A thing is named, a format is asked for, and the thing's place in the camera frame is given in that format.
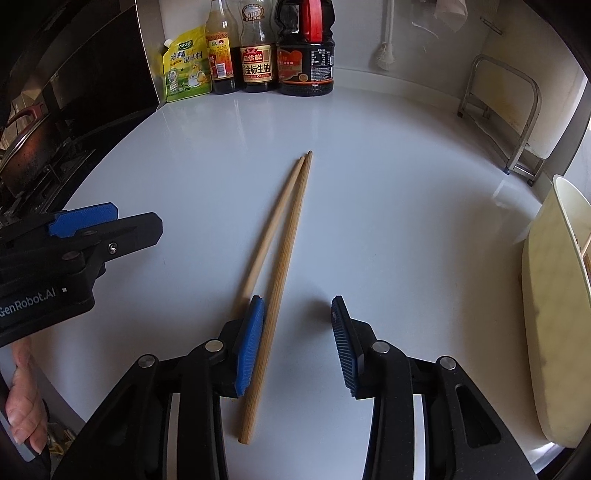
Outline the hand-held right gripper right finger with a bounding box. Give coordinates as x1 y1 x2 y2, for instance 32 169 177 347
330 295 539 480

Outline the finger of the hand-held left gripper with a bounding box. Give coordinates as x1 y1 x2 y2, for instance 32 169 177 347
0 202 119 246
0 212 163 283

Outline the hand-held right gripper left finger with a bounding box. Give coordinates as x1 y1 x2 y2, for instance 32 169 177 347
51 295 266 480

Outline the light wooden chopstick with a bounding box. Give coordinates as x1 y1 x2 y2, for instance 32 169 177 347
238 150 315 446
231 156 307 324

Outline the cream plastic basin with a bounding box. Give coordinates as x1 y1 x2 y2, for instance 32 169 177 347
522 174 591 448

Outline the pile of wooden chopsticks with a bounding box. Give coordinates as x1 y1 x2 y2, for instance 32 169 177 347
575 231 591 287

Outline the person's left hand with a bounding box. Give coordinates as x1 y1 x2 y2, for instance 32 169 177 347
7 339 49 450

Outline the gas stove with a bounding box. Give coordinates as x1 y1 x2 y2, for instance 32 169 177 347
0 138 109 227

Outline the brown frying pan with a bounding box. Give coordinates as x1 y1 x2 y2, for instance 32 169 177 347
0 104 56 195

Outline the yellow green seasoning pouch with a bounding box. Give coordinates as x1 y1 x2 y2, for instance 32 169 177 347
161 25 214 103

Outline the small vinegar bottle yellow cap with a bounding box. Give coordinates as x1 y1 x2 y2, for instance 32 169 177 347
205 0 241 95

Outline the soy sauce bottle yellow cap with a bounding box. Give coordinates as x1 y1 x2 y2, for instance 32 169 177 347
238 0 278 93

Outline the large dark sauce bottle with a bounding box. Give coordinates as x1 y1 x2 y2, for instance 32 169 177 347
274 0 335 97

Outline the steel cutting board rack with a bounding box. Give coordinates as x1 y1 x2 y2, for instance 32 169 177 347
457 54 546 186

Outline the white dish brush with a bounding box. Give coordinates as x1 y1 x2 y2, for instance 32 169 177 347
373 0 397 71

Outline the beige hanging rag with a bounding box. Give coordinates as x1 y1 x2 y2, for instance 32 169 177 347
434 0 469 28

